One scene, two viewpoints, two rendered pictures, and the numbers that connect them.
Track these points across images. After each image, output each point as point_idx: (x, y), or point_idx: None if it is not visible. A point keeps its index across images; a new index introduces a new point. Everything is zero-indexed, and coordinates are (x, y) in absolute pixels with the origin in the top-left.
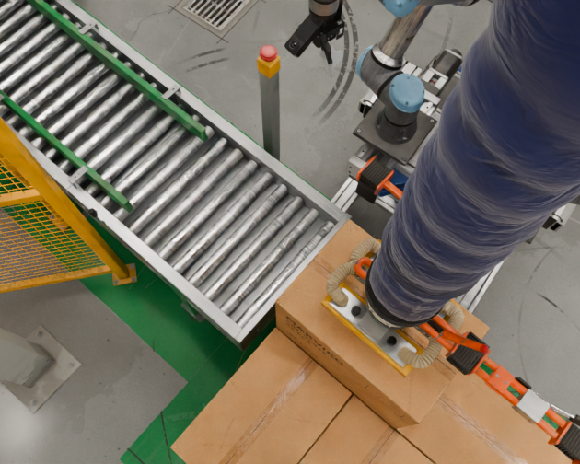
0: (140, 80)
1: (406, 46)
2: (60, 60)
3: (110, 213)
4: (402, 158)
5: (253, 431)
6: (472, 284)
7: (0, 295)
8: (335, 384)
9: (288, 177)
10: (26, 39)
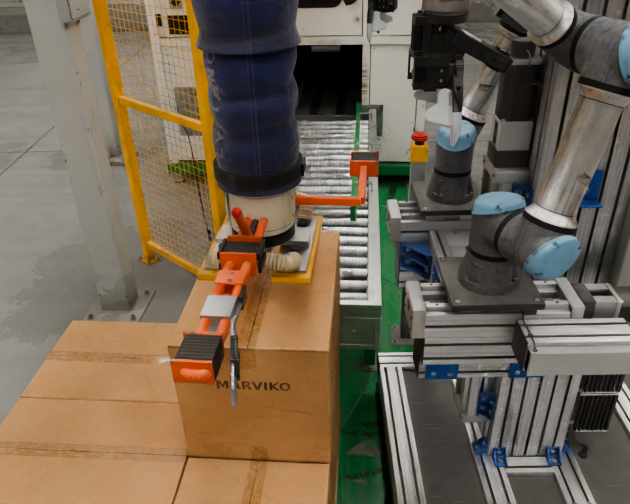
0: None
1: (479, 96)
2: (333, 156)
3: None
4: (423, 207)
5: (117, 357)
6: (230, 45)
7: (163, 266)
8: None
9: (372, 260)
10: None
